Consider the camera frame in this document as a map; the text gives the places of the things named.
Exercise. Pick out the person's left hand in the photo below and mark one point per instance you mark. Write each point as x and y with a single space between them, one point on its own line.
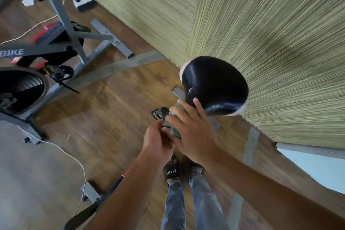
156 146

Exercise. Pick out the person's right hand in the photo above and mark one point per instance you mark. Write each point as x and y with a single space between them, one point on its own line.
195 135

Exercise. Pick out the green checkered cleaning cloth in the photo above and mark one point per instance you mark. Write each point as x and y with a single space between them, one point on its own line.
173 131

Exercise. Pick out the red and grey spin bike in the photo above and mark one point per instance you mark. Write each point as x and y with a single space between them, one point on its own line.
215 84
59 17

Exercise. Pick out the person's left forearm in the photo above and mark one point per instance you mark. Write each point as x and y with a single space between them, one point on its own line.
126 197

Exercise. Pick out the person's right forearm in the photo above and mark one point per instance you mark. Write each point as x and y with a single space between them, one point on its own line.
275 189

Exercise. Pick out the black sandal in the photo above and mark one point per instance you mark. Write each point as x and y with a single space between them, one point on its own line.
171 172
195 168

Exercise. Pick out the small white paper scrap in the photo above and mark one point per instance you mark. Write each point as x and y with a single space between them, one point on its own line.
28 0

